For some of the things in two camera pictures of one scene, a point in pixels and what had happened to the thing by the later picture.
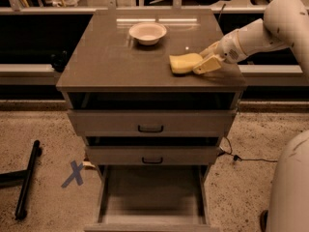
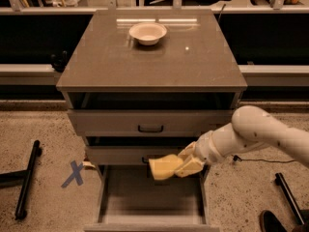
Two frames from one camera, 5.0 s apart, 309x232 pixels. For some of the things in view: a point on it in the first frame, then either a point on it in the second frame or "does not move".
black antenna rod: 221,13 does not move
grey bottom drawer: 153,198 does not move
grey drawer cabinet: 153,133 does not move
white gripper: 227,49 to 202,149
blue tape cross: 75,175 does not move
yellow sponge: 182,64 to 163,167
